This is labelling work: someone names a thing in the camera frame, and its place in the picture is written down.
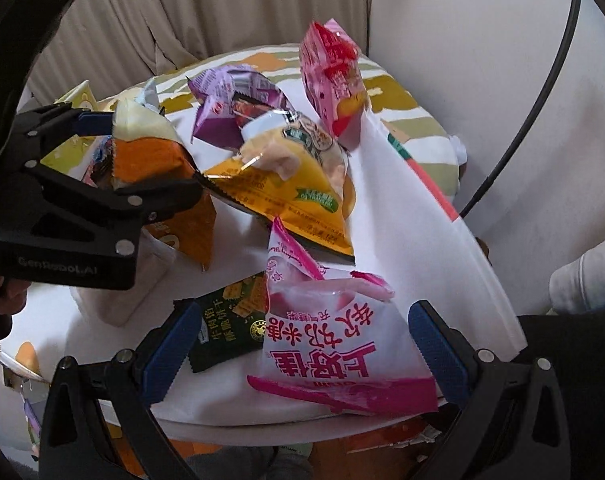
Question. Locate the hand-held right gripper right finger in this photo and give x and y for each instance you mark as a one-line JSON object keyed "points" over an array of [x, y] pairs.
{"points": [[438, 357]]}

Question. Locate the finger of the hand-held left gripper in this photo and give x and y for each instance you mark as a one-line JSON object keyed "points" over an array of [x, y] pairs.
{"points": [[132, 201], [96, 123]]}

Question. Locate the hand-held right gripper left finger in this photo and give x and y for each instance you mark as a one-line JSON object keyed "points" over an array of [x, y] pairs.
{"points": [[166, 355]]}

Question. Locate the orange snack packet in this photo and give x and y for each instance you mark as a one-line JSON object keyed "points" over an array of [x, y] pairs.
{"points": [[152, 160]]}

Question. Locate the large pink white snack packet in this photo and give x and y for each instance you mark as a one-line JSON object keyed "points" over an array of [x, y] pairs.
{"points": [[332, 340]]}

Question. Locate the purple snack packet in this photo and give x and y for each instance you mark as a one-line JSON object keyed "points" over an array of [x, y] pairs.
{"points": [[217, 110]]}

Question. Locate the pink striped snack packet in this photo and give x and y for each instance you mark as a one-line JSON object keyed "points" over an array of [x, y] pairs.
{"points": [[332, 85]]}

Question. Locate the small yellow snack packet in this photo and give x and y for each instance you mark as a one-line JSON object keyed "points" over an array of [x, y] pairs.
{"points": [[80, 96]]}

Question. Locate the dark green snack packet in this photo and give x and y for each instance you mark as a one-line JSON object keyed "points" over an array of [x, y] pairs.
{"points": [[227, 325]]}

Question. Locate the white persimmon print cushion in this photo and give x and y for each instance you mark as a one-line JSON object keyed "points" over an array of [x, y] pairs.
{"points": [[407, 240]]}

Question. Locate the beige curtain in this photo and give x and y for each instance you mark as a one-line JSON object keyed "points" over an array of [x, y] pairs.
{"points": [[182, 15]]}

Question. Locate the yellow clear-window snack packet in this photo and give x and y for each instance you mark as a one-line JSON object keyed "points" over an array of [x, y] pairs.
{"points": [[292, 180]]}

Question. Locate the white cloth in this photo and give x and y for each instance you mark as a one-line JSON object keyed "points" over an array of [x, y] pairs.
{"points": [[590, 280]]}

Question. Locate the striped floral blanket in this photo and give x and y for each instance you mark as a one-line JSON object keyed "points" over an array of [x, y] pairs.
{"points": [[407, 105]]}

